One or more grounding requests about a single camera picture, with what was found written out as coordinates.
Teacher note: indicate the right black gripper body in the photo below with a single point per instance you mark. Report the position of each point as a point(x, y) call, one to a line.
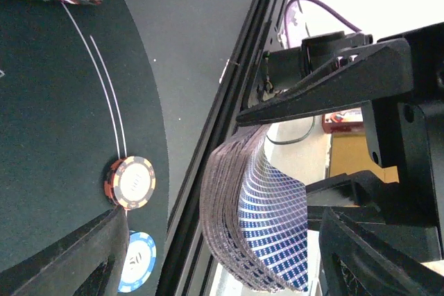
point(403, 118)

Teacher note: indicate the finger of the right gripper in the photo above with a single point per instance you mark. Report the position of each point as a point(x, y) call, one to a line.
point(329, 81)
point(356, 192)

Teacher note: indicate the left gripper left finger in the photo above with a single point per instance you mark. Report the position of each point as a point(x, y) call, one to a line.
point(88, 261)

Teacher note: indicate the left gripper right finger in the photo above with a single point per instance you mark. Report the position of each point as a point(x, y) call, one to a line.
point(357, 262)

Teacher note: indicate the teal chip mat bottom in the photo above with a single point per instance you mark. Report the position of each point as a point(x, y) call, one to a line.
point(139, 263)

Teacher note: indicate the brown chip mat bottom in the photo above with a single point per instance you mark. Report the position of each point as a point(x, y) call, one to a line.
point(130, 182)

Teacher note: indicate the blue playing card deck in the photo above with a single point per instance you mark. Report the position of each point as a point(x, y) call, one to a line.
point(254, 217)

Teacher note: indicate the round black poker mat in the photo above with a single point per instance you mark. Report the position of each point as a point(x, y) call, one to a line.
point(77, 93)

